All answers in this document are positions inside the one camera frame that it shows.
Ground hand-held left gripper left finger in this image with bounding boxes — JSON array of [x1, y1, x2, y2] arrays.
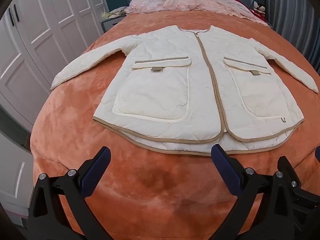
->
[[28, 146, 112, 240]]

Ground white panelled wardrobe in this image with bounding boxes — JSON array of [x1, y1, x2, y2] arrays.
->
[[0, 0, 108, 214]]

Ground grey nightstand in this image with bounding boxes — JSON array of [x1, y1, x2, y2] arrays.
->
[[101, 14, 127, 35]]

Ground cream cloth bundle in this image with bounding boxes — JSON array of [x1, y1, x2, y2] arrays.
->
[[101, 6, 128, 20]]

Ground grey curtain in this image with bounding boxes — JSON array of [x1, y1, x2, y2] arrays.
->
[[265, 0, 320, 65]]

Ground red plush dolls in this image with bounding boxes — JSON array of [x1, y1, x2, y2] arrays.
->
[[251, 1, 267, 21]]

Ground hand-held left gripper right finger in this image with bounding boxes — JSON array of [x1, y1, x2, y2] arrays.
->
[[211, 144, 292, 240]]

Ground pink floral quilt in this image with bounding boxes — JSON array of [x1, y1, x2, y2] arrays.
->
[[124, 0, 268, 26]]

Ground cream quilted jacket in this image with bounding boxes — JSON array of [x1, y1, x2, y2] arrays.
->
[[50, 25, 319, 157]]

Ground orange plush bed blanket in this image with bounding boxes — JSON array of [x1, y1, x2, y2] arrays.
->
[[29, 11, 320, 240]]

